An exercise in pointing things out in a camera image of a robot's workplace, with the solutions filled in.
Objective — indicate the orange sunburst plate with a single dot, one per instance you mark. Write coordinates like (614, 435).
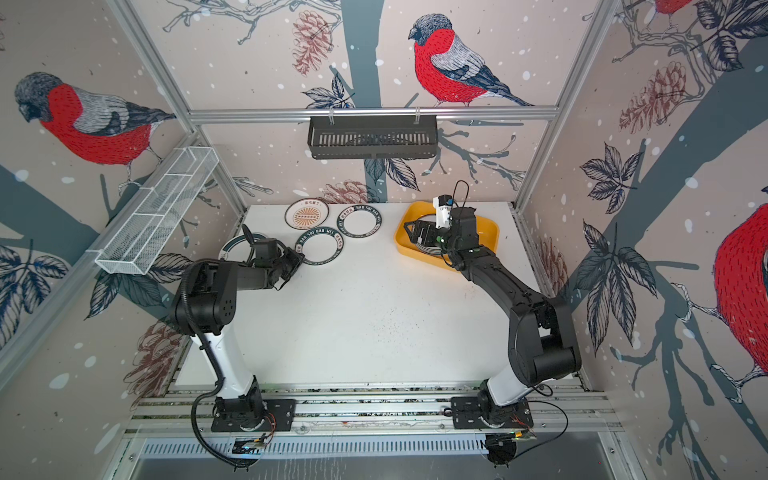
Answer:
(306, 213)
(434, 250)

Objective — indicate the green lettered plate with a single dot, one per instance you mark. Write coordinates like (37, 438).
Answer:
(320, 246)
(359, 221)

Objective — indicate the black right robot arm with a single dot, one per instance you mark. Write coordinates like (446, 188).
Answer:
(542, 344)

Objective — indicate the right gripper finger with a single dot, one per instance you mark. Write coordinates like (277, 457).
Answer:
(420, 234)
(420, 223)

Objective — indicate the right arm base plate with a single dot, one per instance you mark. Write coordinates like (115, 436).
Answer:
(471, 413)

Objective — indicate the green rimmed plate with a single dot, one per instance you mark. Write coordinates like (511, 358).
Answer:
(236, 249)

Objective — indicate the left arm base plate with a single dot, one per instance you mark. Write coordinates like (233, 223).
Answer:
(240, 416)

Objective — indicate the black hanging wire basket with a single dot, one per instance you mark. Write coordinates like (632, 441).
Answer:
(373, 137)

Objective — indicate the yellow plastic bin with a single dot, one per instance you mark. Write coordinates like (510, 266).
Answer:
(487, 229)

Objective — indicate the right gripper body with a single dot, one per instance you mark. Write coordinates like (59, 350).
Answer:
(448, 241)

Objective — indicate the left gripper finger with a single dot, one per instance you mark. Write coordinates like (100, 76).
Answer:
(251, 242)
(289, 267)

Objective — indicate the white mesh wire shelf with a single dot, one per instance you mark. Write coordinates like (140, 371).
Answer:
(140, 239)

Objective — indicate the horizontal aluminium frame bar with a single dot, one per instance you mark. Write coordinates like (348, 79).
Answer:
(237, 116)

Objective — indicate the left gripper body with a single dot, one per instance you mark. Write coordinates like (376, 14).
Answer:
(285, 263)

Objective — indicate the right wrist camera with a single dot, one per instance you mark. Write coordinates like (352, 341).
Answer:
(443, 204)

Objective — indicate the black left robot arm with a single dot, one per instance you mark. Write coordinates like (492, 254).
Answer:
(204, 308)

